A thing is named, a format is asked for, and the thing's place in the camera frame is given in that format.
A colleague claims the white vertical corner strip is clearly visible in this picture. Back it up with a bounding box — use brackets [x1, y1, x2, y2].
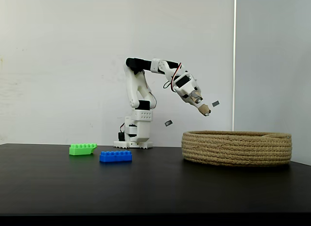
[233, 0, 237, 132]

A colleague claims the green lego block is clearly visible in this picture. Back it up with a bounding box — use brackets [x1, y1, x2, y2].
[69, 143, 98, 156]

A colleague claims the blue lego block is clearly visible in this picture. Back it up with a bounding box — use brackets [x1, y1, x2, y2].
[99, 150, 133, 163]

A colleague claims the red black servo cable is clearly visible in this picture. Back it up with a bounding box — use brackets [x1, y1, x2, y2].
[163, 63, 183, 91]

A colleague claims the woven rope basket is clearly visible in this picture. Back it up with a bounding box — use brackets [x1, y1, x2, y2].
[181, 130, 293, 167]

